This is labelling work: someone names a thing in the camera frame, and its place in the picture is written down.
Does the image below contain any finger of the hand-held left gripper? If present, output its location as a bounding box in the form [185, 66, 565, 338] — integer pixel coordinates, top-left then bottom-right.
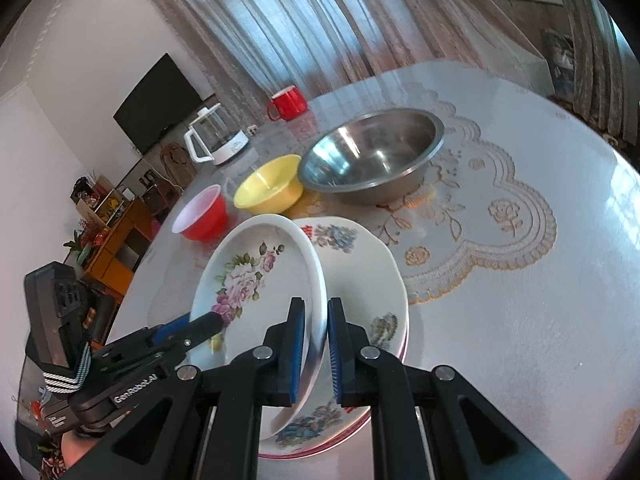
[152, 312, 193, 340]
[95, 312, 227, 366]

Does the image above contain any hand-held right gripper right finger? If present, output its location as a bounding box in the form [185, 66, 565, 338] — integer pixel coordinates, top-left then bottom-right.
[326, 297, 571, 480]

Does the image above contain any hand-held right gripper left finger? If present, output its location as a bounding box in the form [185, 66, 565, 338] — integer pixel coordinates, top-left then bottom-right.
[60, 297, 307, 480]

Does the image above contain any white plate with rose print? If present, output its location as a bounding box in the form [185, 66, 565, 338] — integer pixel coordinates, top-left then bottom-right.
[191, 214, 328, 438]

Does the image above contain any white plate with red symbols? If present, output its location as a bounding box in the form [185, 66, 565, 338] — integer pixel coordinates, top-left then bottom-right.
[259, 215, 411, 456]

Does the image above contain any large plate with floral rim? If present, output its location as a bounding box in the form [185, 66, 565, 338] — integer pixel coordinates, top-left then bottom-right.
[257, 305, 412, 461]

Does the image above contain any red plastic bowl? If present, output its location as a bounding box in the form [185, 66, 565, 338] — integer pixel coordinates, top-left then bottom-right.
[171, 184, 230, 242]

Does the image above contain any yellow plastic bowl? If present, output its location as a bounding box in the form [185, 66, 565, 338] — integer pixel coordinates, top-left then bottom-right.
[233, 155, 304, 215]

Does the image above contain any stainless steel bowl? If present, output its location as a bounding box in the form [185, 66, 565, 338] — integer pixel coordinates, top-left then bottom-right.
[298, 108, 445, 206]

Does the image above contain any potted plant with red flowers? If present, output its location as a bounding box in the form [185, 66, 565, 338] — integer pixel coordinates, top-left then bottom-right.
[62, 229, 97, 267]

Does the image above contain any orange wooden cabinet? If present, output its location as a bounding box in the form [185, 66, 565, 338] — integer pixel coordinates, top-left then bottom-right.
[81, 197, 154, 302]

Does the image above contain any wooden shelf with ornaments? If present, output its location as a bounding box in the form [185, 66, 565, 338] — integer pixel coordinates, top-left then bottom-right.
[70, 175, 127, 227]

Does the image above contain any carved wooden chair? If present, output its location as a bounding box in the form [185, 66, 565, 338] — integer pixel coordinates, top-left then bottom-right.
[160, 142, 199, 187]

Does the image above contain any white glass electric kettle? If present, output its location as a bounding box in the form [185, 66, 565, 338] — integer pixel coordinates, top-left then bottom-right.
[183, 103, 250, 167]

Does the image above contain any lace table doily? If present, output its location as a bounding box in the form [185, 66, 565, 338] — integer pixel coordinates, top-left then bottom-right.
[300, 80, 558, 307]

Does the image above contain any red mug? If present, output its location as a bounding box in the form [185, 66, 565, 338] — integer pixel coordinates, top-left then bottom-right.
[266, 86, 309, 122]

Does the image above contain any beige sheer window curtain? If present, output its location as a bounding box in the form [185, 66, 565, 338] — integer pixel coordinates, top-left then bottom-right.
[125, 0, 546, 107]

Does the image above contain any leaning framed picture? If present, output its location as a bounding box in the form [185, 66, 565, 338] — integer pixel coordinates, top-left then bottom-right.
[542, 27, 577, 99]

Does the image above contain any beige side window curtain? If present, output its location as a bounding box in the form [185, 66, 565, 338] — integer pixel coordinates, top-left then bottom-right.
[545, 0, 640, 147]

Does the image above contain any black wall television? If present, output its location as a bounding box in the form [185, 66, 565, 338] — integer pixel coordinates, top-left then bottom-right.
[113, 52, 201, 155]

